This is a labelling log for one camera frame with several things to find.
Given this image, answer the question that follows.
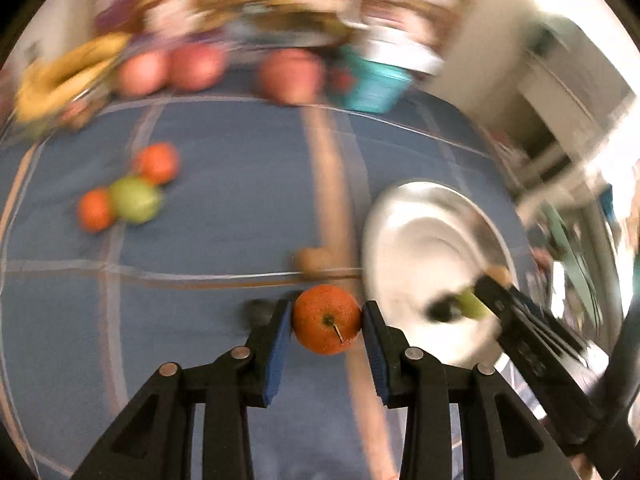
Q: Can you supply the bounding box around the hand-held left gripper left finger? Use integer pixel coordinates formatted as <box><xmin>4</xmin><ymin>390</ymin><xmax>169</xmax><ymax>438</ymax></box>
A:
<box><xmin>72</xmin><ymin>299</ymin><xmax>293</xmax><ymax>480</ymax></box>

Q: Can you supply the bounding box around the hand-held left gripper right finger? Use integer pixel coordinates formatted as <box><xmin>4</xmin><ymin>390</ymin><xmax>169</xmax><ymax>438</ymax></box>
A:
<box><xmin>362</xmin><ymin>300</ymin><xmax>576</xmax><ymax>480</ymax></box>

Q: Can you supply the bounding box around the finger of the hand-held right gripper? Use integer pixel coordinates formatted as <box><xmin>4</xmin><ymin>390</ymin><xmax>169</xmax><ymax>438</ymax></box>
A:
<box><xmin>472</xmin><ymin>276</ymin><xmax>532</xmax><ymax>347</ymax></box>
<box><xmin>509</xmin><ymin>291</ymin><xmax>589</xmax><ymax>357</ymax></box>

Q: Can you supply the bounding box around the small green fruit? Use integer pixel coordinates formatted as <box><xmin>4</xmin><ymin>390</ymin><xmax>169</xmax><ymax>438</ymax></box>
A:
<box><xmin>456</xmin><ymin>287</ymin><xmax>488</xmax><ymax>320</ymax></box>

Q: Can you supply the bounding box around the dark purple fruit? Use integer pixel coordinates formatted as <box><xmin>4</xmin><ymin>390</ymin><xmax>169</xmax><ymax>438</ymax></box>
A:
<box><xmin>244</xmin><ymin>299</ymin><xmax>277</xmax><ymax>328</ymax></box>
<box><xmin>425</xmin><ymin>296</ymin><xmax>463</xmax><ymax>323</ymax></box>

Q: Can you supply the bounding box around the orange tangerine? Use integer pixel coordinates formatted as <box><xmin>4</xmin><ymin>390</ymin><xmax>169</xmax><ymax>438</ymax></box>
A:
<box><xmin>132</xmin><ymin>142</ymin><xmax>181</xmax><ymax>186</ymax></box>
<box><xmin>77</xmin><ymin>187</ymin><xmax>117</xmax><ymax>233</ymax></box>
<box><xmin>292</xmin><ymin>284</ymin><xmax>362</xmax><ymax>356</ymax></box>

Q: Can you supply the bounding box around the round steel plate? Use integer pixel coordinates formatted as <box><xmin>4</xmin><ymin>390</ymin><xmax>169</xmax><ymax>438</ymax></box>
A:
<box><xmin>361</xmin><ymin>180</ymin><xmax>520</xmax><ymax>368</ymax></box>

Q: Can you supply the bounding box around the large green mango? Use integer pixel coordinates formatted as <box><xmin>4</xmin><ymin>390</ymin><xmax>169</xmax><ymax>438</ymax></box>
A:
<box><xmin>110</xmin><ymin>176</ymin><xmax>165</xmax><ymax>225</ymax></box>

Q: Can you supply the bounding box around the white shelf unit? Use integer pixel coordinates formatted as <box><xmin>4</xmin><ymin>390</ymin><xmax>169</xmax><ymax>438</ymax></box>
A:
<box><xmin>500</xmin><ymin>12</ymin><xmax>633</xmax><ymax>196</ymax></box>

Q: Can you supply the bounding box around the teal plastic box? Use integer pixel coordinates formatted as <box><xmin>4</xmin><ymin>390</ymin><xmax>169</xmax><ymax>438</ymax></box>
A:
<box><xmin>334</xmin><ymin>45</ymin><xmax>415</xmax><ymax>115</ymax></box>

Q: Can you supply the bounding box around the red apple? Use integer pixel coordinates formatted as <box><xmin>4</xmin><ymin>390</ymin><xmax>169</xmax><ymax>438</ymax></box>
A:
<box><xmin>116</xmin><ymin>49</ymin><xmax>171</xmax><ymax>97</ymax></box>
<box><xmin>167</xmin><ymin>41</ymin><xmax>227</xmax><ymax>92</ymax></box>
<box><xmin>257</xmin><ymin>47</ymin><xmax>328</xmax><ymax>107</ymax></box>

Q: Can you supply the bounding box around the white electric appliance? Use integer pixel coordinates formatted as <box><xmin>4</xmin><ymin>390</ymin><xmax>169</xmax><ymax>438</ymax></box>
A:
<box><xmin>357</xmin><ymin>10</ymin><xmax>447</xmax><ymax>78</ymax></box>

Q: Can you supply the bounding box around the bunch of yellow bananas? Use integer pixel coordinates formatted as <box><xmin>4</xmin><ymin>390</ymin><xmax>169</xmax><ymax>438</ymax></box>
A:
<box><xmin>14</xmin><ymin>31</ymin><xmax>132</xmax><ymax>123</ymax></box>

